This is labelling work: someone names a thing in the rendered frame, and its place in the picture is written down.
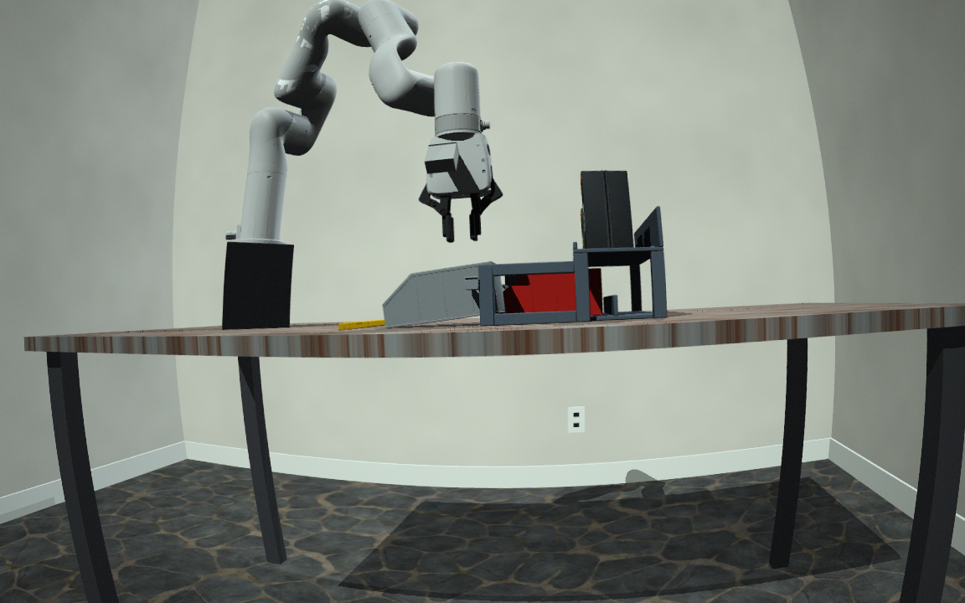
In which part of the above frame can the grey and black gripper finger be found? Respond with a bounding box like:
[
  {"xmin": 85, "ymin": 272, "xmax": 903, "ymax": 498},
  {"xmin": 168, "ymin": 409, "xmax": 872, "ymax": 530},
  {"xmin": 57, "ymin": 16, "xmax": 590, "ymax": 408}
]
[
  {"xmin": 419, "ymin": 185, "xmax": 454, "ymax": 243},
  {"xmin": 469, "ymin": 177, "xmax": 503, "ymax": 241}
]

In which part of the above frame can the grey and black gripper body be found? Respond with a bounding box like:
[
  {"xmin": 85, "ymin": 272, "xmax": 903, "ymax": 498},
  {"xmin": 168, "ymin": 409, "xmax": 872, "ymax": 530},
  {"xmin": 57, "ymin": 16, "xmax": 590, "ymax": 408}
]
[{"xmin": 426, "ymin": 129, "xmax": 493, "ymax": 199}]

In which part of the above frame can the red open bin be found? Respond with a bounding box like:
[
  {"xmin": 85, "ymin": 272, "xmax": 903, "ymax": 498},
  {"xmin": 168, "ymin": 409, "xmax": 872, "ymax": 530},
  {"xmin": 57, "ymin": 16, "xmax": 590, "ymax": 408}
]
[{"xmin": 502, "ymin": 268, "xmax": 603, "ymax": 315}]

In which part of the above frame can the grey metal bin rack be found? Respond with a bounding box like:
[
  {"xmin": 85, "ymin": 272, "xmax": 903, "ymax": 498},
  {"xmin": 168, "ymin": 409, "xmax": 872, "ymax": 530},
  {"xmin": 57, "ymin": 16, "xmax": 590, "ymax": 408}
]
[{"xmin": 465, "ymin": 206, "xmax": 667, "ymax": 326}]

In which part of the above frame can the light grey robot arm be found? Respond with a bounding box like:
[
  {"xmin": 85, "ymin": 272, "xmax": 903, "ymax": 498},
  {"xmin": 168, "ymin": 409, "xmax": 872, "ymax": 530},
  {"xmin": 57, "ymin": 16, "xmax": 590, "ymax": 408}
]
[{"xmin": 225, "ymin": 0, "xmax": 490, "ymax": 244}]

